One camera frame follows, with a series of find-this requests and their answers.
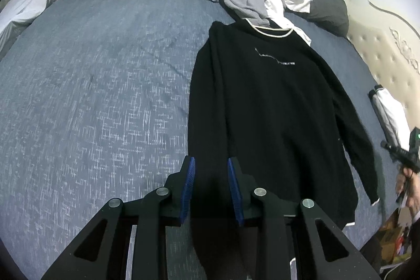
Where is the black sweater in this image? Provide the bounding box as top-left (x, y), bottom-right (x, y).
top-left (188, 20), bottom-right (381, 280)

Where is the folded white and black garment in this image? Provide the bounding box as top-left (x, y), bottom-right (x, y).
top-left (367, 85), bottom-right (412, 149)

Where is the light grey crumpled sheet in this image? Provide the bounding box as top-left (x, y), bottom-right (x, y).
top-left (0, 0), bottom-right (71, 61)

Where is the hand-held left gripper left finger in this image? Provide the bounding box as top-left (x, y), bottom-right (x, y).
top-left (41, 155), bottom-right (196, 280)

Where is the blue patterned bed cover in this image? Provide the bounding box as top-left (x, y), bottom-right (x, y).
top-left (0, 0), bottom-right (407, 280)

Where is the person's right hand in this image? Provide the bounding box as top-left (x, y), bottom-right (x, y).
top-left (395, 168), bottom-right (420, 218)

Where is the cardboard box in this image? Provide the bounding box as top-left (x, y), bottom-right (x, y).
top-left (380, 211), bottom-right (411, 264)

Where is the cream tufted headboard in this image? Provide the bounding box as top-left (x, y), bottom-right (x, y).
top-left (339, 0), bottom-right (420, 136)

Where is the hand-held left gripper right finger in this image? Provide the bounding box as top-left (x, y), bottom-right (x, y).
top-left (227, 157), bottom-right (381, 280)

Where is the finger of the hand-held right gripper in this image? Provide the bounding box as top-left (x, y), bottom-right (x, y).
top-left (381, 140), bottom-right (409, 166)

